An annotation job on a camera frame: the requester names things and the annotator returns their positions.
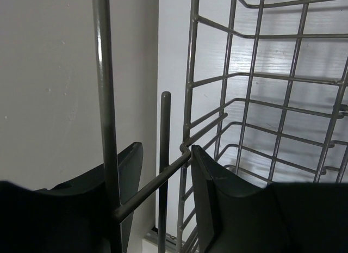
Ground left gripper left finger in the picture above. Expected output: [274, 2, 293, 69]
[0, 141, 144, 253]

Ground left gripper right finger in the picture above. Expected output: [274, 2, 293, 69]
[191, 145, 347, 252]

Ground aluminium rail front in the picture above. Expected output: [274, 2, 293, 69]
[142, 227, 185, 252]

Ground grey wire dish rack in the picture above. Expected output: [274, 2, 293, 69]
[91, 0, 348, 253]

